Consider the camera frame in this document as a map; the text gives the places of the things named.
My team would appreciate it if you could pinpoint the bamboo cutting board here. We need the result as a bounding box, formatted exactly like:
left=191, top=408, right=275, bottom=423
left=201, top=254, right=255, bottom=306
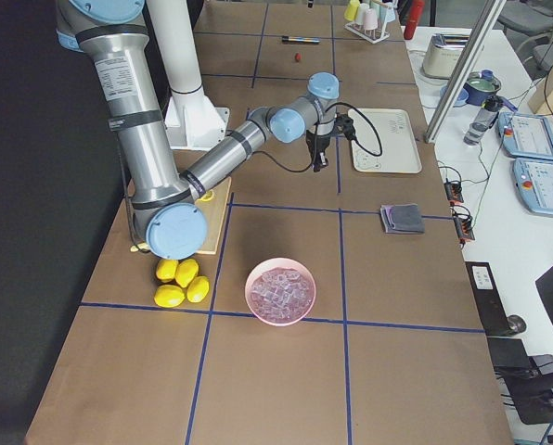
left=195, top=177, right=231, bottom=255

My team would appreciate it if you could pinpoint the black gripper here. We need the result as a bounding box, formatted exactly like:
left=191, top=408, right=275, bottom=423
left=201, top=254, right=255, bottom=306
left=305, top=131, right=332, bottom=172

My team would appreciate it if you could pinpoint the grey folded cloth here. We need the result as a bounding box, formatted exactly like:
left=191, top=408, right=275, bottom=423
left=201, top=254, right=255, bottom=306
left=380, top=204, right=425, bottom=235

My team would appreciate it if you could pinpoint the aluminium frame post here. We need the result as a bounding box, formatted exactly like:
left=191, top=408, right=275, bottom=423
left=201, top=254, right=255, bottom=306
left=424, top=0, right=507, bottom=143

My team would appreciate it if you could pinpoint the pink plastic cup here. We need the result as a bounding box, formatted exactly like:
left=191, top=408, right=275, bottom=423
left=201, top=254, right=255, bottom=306
left=362, top=8, right=379, bottom=32

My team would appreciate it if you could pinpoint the cream steel toaster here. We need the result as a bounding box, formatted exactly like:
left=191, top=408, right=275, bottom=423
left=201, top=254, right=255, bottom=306
left=421, top=33, right=469, bottom=80

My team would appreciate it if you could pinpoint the blue teach pendant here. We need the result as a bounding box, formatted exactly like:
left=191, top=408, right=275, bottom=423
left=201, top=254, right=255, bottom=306
left=497, top=111, right=553, bottom=161
left=512, top=158, right=553, bottom=217

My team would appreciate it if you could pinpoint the cream bear serving tray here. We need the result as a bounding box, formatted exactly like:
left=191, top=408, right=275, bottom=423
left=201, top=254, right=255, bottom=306
left=348, top=108, right=422, bottom=174

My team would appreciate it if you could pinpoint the white wire cup rack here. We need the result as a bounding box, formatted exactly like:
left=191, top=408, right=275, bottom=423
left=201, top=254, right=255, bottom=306
left=343, top=0, right=397, bottom=44

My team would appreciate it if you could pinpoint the blue bowl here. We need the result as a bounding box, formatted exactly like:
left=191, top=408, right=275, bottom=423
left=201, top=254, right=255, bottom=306
left=439, top=85, right=470, bottom=108

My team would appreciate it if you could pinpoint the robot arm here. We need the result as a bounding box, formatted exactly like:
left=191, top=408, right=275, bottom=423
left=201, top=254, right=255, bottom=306
left=56, top=1, right=339, bottom=260

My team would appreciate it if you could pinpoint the steel muddler black tip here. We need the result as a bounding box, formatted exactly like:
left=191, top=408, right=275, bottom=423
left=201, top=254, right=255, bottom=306
left=281, top=35, right=321, bottom=45

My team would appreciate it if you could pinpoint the clear water bottle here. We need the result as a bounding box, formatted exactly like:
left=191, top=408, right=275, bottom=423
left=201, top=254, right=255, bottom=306
left=463, top=95, right=503, bottom=146

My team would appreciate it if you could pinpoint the yellow-green plastic knife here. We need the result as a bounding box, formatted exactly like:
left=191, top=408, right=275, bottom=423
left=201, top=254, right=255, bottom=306
left=130, top=243, right=150, bottom=253

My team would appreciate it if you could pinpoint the red bottle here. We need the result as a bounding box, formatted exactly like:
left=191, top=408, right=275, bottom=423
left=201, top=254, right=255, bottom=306
left=404, top=0, right=425, bottom=41

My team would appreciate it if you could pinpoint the pink bowl of ice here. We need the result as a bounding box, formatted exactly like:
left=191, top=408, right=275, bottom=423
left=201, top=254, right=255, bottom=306
left=245, top=258, right=316, bottom=327

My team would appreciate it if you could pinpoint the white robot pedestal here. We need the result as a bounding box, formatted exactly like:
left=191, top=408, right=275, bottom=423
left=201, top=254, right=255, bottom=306
left=147, top=0, right=228, bottom=150

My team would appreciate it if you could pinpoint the yellow lemon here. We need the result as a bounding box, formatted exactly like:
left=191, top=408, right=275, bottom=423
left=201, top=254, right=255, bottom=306
left=155, top=259, right=179, bottom=283
left=153, top=284, right=186, bottom=308
left=186, top=275, right=211, bottom=303
left=174, top=259, right=199, bottom=287

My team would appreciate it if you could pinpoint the white plastic cup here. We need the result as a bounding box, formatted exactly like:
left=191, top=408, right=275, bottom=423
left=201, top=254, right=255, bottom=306
left=354, top=3, right=370, bottom=26

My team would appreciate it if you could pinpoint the blue saucepan with lid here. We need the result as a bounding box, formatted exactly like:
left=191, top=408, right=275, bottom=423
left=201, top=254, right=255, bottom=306
left=464, top=70, right=502, bottom=106

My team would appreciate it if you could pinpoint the yellow plastic cup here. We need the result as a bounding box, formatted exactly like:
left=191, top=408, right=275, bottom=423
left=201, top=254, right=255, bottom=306
left=343, top=0, right=361, bottom=22

